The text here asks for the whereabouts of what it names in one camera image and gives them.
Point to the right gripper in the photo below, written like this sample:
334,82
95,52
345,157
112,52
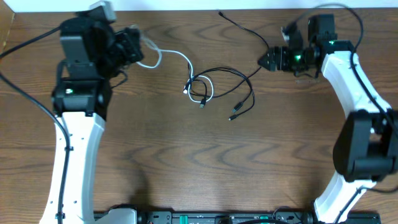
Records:
282,65

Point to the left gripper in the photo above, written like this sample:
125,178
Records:
132,44

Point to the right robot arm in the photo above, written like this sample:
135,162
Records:
366,149

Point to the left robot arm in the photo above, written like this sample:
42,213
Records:
94,54

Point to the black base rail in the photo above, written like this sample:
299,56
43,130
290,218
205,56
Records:
165,217

